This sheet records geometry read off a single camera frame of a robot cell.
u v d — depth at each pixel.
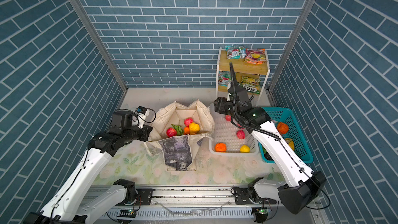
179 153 0.74
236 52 0.89
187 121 0.94
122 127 0.55
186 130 0.91
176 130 0.89
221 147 0.85
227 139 0.93
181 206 0.72
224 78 1.02
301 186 0.38
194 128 0.89
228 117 1.00
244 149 0.85
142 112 0.65
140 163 0.85
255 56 0.89
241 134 0.91
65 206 0.38
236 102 0.51
